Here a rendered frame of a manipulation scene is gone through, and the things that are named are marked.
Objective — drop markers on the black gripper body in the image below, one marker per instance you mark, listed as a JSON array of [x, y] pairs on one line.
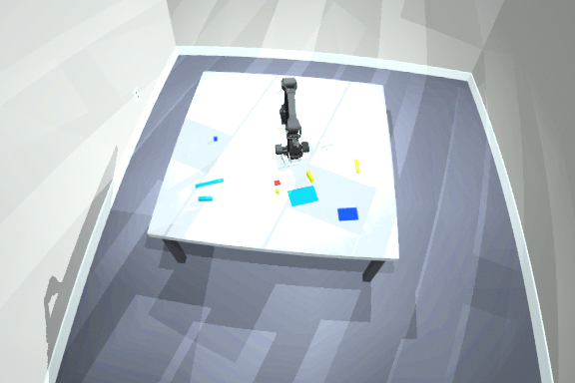
[[304, 146]]

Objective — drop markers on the blue flat rectangular pad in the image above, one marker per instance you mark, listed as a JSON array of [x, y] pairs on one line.
[[347, 213]]

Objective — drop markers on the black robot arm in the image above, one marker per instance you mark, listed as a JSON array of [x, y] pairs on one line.
[[289, 118]]

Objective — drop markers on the cyan flat plate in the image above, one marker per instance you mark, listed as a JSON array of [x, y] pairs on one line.
[[302, 196]]

